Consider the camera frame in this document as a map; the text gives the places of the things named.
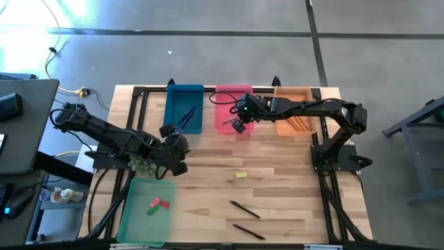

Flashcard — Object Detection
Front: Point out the grey desk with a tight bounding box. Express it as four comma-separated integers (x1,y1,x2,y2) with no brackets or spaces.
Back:
0,78,60,176

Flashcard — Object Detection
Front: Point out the blue pen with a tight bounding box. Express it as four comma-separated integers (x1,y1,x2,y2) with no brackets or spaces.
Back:
176,106,198,128

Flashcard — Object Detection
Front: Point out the black aluminium table frame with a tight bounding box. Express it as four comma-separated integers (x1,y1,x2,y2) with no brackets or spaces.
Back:
83,75,374,250

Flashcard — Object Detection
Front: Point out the black box device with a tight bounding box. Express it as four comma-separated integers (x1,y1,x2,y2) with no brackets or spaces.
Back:
0,92,24,123

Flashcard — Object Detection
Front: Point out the grey metal side table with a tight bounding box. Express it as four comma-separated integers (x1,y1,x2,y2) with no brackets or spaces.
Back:
382,95,444,205

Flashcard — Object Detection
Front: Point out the blue plastic bin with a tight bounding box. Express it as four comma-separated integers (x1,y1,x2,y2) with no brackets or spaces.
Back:
162,83,205,135

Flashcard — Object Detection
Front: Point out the yellow floor cable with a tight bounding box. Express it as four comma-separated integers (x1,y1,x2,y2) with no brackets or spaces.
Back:
41,0,83,95

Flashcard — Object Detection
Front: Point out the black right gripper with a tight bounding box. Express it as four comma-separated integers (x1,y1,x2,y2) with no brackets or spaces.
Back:
231,92,275,135

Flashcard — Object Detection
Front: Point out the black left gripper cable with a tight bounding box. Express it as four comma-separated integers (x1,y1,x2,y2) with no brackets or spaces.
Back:
152,125,184,181

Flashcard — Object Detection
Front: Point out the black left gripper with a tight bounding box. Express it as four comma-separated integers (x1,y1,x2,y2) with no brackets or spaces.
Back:
157,124,191,176

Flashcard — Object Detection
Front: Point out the beige mug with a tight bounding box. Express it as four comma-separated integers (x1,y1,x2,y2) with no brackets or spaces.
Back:
49,186,85,204

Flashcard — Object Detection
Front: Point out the pink translucent plastic bin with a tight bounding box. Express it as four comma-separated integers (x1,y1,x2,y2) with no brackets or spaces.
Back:
214,83,256,135

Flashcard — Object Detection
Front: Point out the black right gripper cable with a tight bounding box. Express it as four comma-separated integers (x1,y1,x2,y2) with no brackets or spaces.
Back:
209,90,241,106

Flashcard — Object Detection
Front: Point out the white paper sheet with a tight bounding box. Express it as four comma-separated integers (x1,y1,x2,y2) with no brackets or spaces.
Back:
75,143,99,174

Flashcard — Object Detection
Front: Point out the black desk beam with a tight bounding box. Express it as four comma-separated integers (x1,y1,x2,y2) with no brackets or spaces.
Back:
33,151,94,188

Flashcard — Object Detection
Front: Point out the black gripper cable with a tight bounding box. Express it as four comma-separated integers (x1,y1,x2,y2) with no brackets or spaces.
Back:
152,125,184,181
209,90,241,106

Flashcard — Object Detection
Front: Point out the teal translucent plastic bin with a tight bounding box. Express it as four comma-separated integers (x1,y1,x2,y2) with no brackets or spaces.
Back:
116,177,177,248

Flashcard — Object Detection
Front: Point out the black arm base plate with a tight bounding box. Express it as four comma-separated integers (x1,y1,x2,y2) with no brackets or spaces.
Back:
85,142,139,171
309,143,374,174

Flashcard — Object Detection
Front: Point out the orange translucent plastic bin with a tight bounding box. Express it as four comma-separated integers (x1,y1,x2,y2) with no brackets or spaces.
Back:
273,86,319,138

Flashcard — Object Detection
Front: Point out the black computer mouse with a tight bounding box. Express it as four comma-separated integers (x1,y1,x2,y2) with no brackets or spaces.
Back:
2,185,36,220

